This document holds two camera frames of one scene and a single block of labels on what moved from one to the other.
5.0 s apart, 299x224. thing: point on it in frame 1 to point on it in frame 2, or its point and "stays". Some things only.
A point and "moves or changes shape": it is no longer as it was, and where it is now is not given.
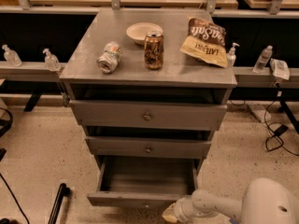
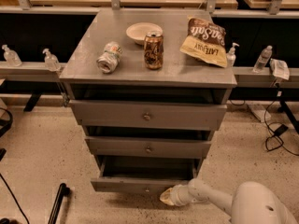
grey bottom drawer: [144, 182] moves or changes shape
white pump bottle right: [231, 57] stays
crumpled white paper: [279, 69] stays
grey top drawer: [149, 114] stays
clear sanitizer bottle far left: [11, 57] stays
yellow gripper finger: [169, 214] to [166, 197]
